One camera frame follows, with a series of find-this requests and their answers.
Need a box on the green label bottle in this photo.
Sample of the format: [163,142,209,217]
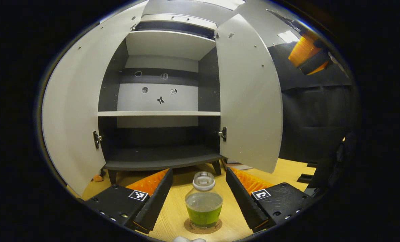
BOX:
[185,171,224,229]

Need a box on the grey cabinet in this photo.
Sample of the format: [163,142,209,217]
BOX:
[97,13,228,185]

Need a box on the ceiling light panel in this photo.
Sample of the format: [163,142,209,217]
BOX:
[278,31,300,43]

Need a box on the grey cabinet door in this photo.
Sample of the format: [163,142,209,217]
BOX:
[41,2,150,196]
[216,13,283,174]

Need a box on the round cork coaster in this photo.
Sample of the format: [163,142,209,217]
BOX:
[184,218,223,235]

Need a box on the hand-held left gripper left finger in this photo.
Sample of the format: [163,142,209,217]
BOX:
[85,168,174,235]

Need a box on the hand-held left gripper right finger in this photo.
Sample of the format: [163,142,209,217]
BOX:
[225,167,317,233]

